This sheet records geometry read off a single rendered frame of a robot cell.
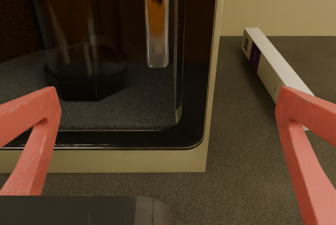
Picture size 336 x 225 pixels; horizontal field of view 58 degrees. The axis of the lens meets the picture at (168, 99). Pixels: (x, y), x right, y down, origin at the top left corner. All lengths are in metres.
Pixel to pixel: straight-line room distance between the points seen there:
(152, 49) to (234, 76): 0.37
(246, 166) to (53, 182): 0.23
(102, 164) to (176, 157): 0.09
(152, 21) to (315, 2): 0.62
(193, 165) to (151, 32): 0.21
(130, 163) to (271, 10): 0.52
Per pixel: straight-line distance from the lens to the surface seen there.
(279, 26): 0.78
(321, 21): 0.81
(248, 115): 0.47
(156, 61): 0.21
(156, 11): 0.19
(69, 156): 0.37
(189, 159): 0.36
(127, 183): 0.37
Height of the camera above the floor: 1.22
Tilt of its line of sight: 36 degrees down
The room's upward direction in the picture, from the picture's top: straight up
